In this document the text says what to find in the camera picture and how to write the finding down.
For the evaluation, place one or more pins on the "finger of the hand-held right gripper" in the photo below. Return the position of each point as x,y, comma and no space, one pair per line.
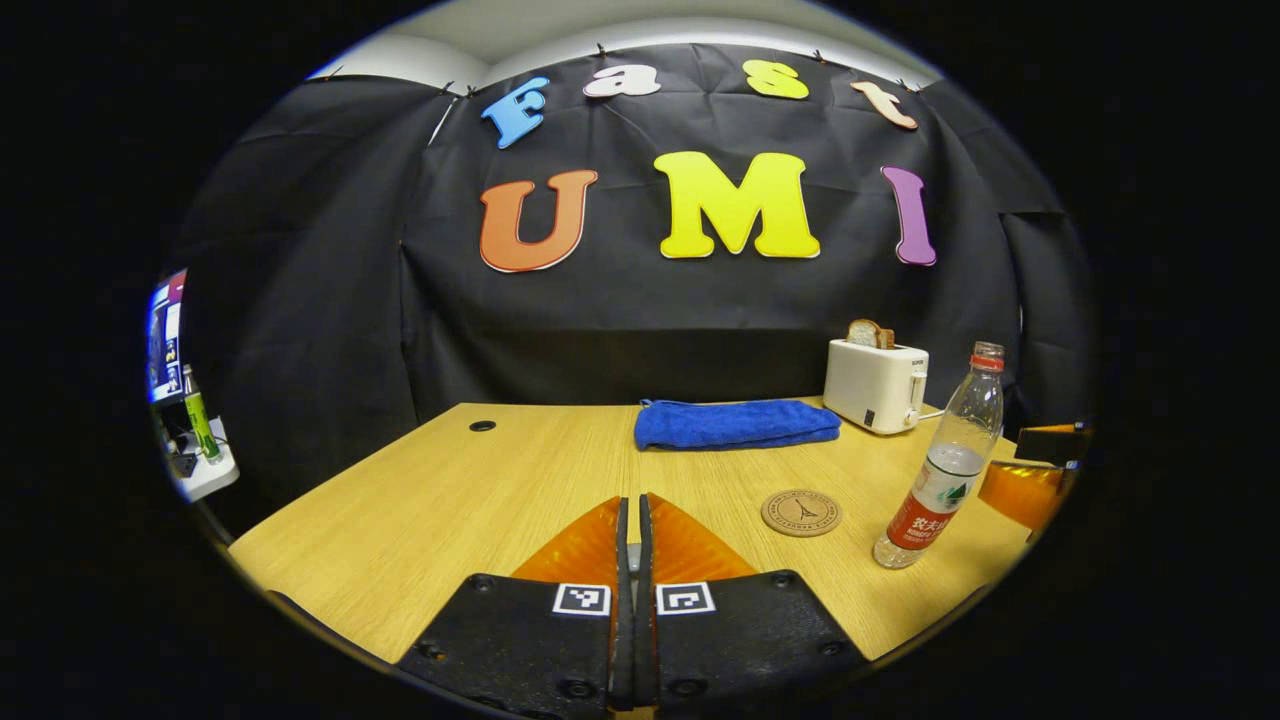
1020,492
1050,443

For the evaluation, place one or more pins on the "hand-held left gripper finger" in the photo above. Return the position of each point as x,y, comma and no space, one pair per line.
645,560
621,560

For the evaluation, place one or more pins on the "clear water bottle red label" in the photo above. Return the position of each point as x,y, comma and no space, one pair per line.
945,480

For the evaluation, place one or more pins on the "round cork coaster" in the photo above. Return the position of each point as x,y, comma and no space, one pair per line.
800,513

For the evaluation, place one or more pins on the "green drink bottle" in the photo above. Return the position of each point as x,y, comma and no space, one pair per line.
200,425

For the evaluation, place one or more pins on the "blue towel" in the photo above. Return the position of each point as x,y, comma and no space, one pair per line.
730,425

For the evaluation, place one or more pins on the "white toaster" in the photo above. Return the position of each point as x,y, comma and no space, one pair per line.
870,385

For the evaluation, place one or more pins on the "black backdrop cloth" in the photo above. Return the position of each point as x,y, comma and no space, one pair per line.
620,330

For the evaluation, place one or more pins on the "white side table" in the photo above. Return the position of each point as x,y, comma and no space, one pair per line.
210,478

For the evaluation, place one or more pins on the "computer monitor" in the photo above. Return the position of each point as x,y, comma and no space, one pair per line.
165,340

